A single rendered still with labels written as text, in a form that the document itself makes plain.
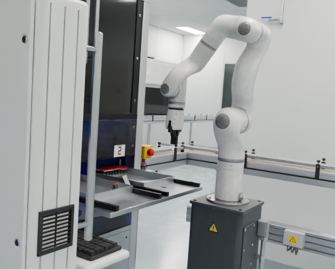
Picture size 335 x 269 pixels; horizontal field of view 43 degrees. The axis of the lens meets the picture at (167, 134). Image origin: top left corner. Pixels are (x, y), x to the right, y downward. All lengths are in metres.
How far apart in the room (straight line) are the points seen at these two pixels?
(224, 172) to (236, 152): 0.10
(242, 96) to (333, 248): 1.24
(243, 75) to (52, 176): 1.02
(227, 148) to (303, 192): 1.56
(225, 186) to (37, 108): 1.05
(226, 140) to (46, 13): 1.03
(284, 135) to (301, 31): 0.78
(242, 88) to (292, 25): 1.59
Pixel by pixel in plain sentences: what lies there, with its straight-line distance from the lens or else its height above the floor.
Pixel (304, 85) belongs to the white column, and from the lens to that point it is 3.31.
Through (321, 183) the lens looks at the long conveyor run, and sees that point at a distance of 2.67.
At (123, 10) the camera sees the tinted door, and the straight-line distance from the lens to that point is 2.20.
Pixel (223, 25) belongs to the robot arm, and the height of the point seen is 1.64.
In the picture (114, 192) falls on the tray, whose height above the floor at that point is 0.90.
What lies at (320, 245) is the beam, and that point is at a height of 0.49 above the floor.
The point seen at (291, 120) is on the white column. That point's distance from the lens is 3.32.
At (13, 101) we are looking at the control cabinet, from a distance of 1.12.
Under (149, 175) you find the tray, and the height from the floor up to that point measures 0.89.
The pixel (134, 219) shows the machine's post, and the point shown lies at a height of 0.63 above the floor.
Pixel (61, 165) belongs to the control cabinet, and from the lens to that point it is 1.14.
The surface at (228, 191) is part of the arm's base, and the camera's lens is 1.90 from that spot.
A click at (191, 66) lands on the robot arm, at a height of 1.46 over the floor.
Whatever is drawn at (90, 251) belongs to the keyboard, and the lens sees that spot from 1.36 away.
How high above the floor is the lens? 1.31
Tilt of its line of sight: 5 degrees down
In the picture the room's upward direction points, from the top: 4 degrees clockwise
